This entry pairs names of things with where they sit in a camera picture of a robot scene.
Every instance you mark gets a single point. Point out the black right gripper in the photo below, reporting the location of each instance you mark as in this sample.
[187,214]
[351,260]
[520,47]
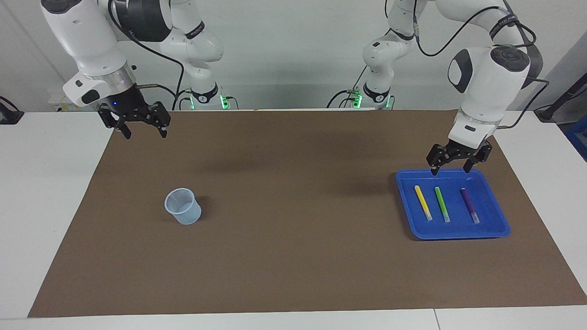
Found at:
[126,103]

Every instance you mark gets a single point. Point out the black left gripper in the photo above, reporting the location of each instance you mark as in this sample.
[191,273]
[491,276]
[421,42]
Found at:
[467,149]

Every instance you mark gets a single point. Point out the green pen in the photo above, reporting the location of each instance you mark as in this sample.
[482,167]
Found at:
[442,205]

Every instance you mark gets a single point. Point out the purple pen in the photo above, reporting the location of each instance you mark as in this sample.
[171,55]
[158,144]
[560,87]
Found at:
[470,205]

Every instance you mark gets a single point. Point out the yellow pen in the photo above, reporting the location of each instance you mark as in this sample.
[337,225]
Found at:
[423,202]

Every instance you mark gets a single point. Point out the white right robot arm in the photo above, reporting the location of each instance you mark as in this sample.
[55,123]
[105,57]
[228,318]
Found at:
[91,36]

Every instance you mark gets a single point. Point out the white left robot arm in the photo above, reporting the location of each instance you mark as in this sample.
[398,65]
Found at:
[486,78]

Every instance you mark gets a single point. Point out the blue plastic tray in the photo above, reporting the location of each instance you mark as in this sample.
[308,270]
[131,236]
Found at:
[412,224]

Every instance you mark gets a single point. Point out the white box with yellow labels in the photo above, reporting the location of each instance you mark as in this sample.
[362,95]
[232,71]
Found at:
[57,106]

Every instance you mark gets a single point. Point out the clear plastic cup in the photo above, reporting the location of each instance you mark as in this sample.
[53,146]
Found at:
[190,217]

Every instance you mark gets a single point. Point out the blue crate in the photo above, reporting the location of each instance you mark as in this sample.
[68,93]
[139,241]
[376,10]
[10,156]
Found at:
[578,135]

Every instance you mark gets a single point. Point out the black stand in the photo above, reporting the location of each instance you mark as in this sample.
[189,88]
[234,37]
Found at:
[568,94]

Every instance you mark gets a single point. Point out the brown table mat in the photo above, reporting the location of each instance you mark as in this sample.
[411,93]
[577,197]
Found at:
[293,256]

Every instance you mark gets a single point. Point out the black clamp mount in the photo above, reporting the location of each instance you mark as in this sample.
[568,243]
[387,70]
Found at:
[9,117]

